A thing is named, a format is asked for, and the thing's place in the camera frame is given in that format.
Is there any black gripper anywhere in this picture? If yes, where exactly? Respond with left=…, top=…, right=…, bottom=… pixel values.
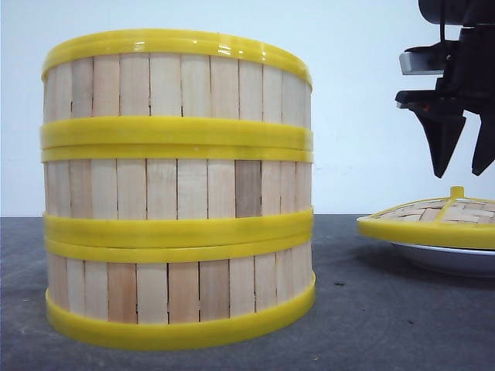
left=396, top=1, right=495, bottom=178

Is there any woven bamboo steamer lid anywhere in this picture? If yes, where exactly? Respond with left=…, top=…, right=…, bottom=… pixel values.
left=357, top=186, right=494, bottom=250

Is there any bamboo steamer basket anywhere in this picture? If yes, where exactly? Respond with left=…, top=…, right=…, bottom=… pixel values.
left=44, top=158, right=312, bottom=260
left=46, top=243, right=316, bottom=351
left=41, top=29, right=312, bottom=162

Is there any white plate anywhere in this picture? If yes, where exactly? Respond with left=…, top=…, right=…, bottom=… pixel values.
left=392, top=242, right=494, bottom=278

